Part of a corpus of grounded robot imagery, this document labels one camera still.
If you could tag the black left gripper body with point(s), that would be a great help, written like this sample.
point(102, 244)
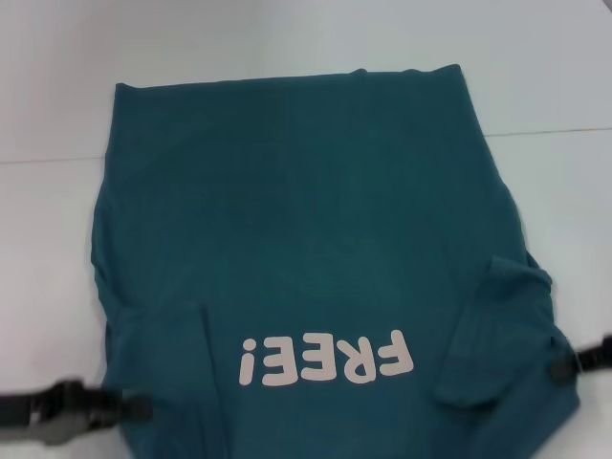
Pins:
point(57, 406)

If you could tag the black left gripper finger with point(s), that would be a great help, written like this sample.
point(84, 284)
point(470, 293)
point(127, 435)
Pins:
point(135, 406)

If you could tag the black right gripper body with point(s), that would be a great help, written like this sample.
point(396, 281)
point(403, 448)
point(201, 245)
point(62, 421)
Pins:
point(597, 356)

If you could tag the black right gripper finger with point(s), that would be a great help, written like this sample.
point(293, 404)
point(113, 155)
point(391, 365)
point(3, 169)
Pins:
point(564, 369)

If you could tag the teal T-shirt with FREE print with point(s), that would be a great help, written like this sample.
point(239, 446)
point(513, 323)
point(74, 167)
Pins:
point(306, 239)

